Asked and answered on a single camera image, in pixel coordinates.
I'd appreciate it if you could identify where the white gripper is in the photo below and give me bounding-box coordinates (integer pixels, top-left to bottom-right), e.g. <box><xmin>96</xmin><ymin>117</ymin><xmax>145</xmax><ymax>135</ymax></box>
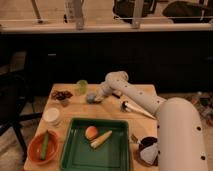
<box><xmin>95</xmin><ymin>82</ymin><xmax>113</xmax><ymax>102</ymax></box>

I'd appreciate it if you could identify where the blue sponge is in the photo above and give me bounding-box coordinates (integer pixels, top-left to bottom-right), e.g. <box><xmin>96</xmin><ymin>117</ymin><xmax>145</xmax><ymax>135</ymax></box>
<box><xmin>86</xmin><ymin>93</ymin><xmax>99</xmax><ymax>104</ymax></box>

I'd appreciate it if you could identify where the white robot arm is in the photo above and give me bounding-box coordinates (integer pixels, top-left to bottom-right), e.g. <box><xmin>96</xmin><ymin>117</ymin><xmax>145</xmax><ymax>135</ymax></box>
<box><xmin>97</xmin><ymin>71</ymin><xmax>208</xmax><ymax>171</ymax></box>

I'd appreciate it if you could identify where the clear green plastic cup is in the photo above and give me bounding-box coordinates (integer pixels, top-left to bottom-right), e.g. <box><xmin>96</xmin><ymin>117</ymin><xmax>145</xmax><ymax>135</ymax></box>
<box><xmin>76</xmin><ymin>80</ymin><xmax>88</xmax><ymax>95</ymax></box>

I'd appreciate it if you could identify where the dark rectangular block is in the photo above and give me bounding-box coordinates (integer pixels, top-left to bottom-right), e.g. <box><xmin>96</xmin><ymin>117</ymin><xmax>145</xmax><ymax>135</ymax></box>
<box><xmin>112</xmin><ymin>93</ymin><xmax>121</xmax><ymax>99</ymax></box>

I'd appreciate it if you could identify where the orange peach fruit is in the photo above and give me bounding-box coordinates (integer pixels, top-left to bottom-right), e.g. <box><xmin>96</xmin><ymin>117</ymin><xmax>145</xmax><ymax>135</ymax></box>
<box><xmin>85</xmin><ymin>126</ymin><xmax>98</xmax><ymax>140</ymax></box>

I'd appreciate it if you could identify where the metal fork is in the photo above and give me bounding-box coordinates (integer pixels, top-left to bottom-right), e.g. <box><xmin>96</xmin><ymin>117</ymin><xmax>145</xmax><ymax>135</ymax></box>
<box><xmin>130</xmin><ymin>134</ymin><xmax>141</xmax><ymax>144</ymax></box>

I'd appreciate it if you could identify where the green plastic tray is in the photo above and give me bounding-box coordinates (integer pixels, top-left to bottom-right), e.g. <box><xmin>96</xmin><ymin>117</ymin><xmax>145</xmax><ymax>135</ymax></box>
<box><xmin>60</xmin><ymin>118</ymin><xmax>130</xmax><ymax>171</ymax></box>

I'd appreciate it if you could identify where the dark brown bowl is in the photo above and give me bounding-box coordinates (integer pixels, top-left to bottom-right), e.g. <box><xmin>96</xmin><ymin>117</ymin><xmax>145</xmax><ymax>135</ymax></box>
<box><xmin>139</xmin><ymin>137</ymin><xmax>158</xmax><ymax>166</ymax></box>

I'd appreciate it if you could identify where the green cucumber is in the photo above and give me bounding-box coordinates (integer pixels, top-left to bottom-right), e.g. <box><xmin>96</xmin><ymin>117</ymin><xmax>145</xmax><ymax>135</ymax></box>
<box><xmin>40</xmin><ymin>131</ymin><xmax>49</xmax><ymax>160</ymax></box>

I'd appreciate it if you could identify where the grey cloth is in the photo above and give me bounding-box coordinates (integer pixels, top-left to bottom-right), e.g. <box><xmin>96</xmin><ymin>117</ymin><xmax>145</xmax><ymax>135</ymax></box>
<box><xmin>140</xmin><ymin>143</ymin><xmax>158</xmax><ymax>165</ymax></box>

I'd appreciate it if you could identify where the orange bowl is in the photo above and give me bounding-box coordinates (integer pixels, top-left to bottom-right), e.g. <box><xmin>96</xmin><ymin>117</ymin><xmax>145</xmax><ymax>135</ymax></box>
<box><xmin>27</xmin><ymin>131</ymin><xmax>59</xmax><ymax>165</ymax></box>

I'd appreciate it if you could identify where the black office chair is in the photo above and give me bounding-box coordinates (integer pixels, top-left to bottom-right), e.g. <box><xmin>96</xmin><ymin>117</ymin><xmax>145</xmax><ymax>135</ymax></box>
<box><xmin>0</xmin><ymin>73</ymin><xmax>42</xmax><ymax>160</ymax></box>

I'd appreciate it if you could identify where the white handled brush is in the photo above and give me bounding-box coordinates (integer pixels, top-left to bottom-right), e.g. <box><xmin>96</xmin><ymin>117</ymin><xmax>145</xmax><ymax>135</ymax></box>
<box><xmin>121</xmin><ymin>101</ymin><xmax>154</xmax><ymax>119</ymax></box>

